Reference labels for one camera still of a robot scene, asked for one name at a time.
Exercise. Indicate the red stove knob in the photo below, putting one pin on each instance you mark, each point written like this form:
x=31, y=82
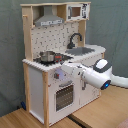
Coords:
x=57, y=75

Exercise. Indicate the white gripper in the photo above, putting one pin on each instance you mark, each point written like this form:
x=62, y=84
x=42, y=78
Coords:
x=76, y=70

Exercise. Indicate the white dishwasher door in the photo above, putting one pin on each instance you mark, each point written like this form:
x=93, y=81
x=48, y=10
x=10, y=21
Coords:
x=87, y=92

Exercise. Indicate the small metal pot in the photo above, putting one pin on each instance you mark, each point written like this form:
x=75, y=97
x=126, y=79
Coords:
x=47, y=56

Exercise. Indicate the silver range hood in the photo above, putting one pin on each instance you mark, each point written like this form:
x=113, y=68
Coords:
x=48, y=18

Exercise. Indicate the toy microwave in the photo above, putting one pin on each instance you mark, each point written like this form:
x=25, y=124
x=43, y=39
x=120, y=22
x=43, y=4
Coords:
x=78, y=11

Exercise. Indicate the wooden toy kitchen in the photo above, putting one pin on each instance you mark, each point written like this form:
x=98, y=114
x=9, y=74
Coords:
x=57, y=38

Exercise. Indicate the grey toy sink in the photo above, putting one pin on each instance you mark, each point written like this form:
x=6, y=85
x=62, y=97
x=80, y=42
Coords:
x=79, y=51

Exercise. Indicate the white oven door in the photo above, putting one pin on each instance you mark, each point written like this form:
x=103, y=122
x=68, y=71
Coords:
x=63, y=99

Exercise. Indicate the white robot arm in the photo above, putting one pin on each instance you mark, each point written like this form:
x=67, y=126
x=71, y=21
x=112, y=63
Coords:
x=99, y=75

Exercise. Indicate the black toy stovetop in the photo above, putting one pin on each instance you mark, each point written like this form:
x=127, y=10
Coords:
x=58, y=59

